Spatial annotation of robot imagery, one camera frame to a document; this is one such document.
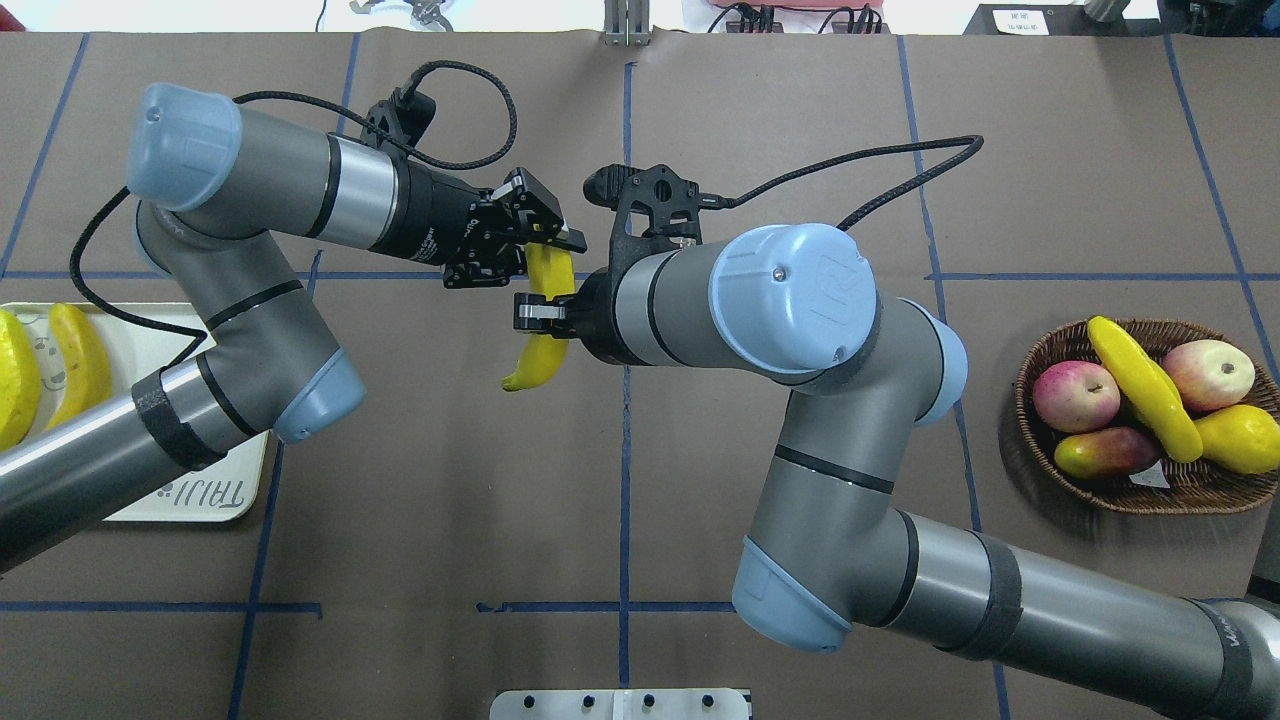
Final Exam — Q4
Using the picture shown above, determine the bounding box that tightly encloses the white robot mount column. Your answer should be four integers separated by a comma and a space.
488, 687, 754, 719

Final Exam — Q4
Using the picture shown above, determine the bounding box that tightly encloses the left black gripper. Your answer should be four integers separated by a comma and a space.
398, 164, 588, 290

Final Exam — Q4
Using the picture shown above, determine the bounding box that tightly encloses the aluminium frame post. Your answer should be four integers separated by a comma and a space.
602, 0, 652, 47

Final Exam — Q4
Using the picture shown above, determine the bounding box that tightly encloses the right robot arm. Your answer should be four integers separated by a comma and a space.
513, 224, 1277, 719

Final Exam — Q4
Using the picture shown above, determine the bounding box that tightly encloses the yellow pear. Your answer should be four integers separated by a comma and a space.
1193, 404, 1279, 475

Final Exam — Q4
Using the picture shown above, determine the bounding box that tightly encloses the yellow banana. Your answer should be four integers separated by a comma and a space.
500, 243, 576, 393
1, 309, 44, 451
1085, 316, 1203, 462
44, 304, 113, 430

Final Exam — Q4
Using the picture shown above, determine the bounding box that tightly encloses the pink plastic bin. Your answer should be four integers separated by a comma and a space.
745, 0, 884, 13

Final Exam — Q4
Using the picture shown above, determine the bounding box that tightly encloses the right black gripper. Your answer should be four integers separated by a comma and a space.
515, 270, 631, 366

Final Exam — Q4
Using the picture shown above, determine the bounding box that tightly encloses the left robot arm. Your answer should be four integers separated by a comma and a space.
1, 81, 586, 570

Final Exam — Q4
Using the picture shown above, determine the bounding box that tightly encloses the red green mango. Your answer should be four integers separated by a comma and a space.
1052, 427, 1164, 480

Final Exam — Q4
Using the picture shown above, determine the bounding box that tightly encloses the brown wicker basket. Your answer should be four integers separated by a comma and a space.
1001, 316, 1277, 515

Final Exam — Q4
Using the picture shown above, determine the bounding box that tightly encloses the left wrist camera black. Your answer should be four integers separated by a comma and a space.
358, 88, 436, 149

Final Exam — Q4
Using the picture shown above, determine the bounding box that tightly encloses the black power adapter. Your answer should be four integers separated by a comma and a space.
963, 3, 1100, 37

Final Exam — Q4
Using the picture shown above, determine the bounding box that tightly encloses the white rectangular plate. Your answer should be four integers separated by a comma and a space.
3, 304, 264, 521

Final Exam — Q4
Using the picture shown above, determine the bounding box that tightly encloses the red apple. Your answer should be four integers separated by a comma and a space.
1160, 340, 1256, 413
1032, 360, 1121, 434

